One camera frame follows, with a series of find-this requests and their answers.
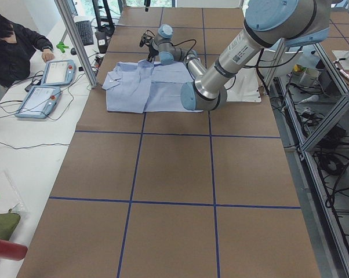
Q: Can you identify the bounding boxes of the light blue striped shirt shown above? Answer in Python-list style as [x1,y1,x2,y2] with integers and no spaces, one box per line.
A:
[102,60,192,114]

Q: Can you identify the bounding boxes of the black box with white label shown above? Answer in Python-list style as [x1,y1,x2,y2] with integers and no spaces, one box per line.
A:
[95,31,108,54]

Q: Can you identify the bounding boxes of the lower blue teach pendant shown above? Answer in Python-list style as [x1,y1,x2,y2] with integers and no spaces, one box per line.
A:
[15,85,61,119]

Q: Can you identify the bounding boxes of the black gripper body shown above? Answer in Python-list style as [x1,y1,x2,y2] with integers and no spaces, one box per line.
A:
[148,46,159,58]

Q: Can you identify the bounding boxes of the aluminium frame post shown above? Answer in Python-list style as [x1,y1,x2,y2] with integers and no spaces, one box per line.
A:
[54,0,97,89]

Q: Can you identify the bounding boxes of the person in black jacket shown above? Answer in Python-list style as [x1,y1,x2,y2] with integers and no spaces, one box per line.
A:
[0,14,54,87]

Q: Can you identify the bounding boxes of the green plastic toy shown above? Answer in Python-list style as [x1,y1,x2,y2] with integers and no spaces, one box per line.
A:
[56,41,70,53]

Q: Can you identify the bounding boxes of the black cable on white table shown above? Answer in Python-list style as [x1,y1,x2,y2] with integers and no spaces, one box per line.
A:
[0,72,85,150]

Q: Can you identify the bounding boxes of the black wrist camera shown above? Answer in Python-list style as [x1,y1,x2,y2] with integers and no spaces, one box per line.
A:
[139,30,155,47]

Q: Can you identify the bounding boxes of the clear bag with green print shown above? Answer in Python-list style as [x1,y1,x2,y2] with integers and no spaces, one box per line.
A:
[0,169,29,233]

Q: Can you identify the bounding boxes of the olive green cloth pouch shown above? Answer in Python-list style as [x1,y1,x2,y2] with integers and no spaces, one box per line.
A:
[0,211,21,241]

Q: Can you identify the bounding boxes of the black computer mouse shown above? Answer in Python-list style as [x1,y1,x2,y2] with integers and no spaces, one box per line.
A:
[70,47,77,56]

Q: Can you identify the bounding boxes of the aluminium side frame rail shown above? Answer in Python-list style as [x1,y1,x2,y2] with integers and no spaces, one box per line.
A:
[272,17,349,278]

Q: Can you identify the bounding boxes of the red cylinder bottle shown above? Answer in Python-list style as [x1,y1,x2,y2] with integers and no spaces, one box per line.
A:
[0,239,28,261]

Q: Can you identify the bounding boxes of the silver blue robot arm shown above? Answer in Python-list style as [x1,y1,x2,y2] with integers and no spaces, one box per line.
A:
[140,0,332,111]

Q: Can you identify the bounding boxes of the black keyboard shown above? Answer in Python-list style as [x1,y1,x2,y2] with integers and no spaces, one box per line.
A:
[75,20,94,46]

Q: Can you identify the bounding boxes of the upper blue teach pendant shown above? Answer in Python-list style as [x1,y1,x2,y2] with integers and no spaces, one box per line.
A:
[41,60,75,86]

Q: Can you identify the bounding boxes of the blue teach pendant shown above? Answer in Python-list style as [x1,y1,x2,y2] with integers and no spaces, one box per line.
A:
[15,85,61,119]
[41,60,75,86]

